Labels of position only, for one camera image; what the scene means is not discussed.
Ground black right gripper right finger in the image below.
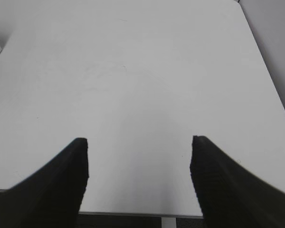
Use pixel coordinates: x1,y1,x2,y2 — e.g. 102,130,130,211
190,136,285,228

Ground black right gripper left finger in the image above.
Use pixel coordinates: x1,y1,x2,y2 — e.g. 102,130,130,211
0,138,89,228

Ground white table leg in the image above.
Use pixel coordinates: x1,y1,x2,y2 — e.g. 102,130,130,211
161,217,177,228

